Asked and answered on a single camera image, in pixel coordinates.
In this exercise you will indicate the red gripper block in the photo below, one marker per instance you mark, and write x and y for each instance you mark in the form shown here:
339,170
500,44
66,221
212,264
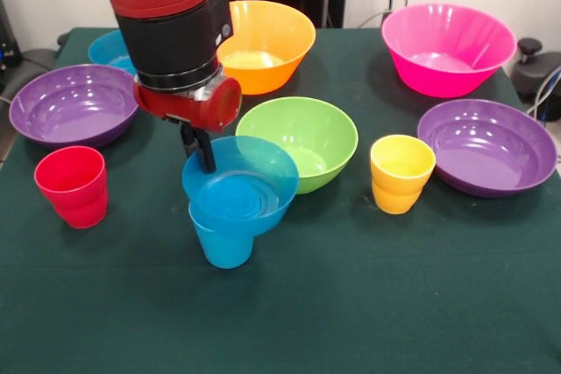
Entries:
184,109

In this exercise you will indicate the small blue plastic bowl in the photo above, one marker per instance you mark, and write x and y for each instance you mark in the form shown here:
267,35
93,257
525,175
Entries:
245,216
105,50

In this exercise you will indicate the blue plastic cup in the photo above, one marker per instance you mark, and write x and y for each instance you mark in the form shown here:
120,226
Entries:
223,251

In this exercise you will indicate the green plastic bowl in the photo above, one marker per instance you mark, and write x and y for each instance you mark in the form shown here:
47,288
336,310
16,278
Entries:
320,129

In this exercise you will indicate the orange plastic bowl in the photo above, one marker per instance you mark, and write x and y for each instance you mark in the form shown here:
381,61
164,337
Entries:
271,41

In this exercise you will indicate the pink plastic bowl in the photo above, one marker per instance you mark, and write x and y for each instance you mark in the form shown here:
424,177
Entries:
445,76

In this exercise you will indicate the red plastic cup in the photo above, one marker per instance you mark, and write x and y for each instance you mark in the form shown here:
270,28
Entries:
76,203

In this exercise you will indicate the purple plastic bowl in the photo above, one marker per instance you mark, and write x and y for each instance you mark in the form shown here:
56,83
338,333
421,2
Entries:
486,159
66,115

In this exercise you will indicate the small black table clamp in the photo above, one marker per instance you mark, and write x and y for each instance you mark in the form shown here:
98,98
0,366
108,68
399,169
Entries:
63,38

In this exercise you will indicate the dark green tablecloth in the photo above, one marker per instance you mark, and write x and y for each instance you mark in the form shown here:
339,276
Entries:
280,304

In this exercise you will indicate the grey rounded base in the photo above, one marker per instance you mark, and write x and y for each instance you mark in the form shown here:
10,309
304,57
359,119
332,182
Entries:
37,63

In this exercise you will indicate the yellow plastic cup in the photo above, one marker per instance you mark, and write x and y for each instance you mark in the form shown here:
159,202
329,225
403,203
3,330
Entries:
396,194

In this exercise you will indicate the black equipment box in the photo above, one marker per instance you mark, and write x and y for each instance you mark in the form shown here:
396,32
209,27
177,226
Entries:
8,50

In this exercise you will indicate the black clamp with knob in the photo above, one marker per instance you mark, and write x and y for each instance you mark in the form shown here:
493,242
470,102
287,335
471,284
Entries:
537,69

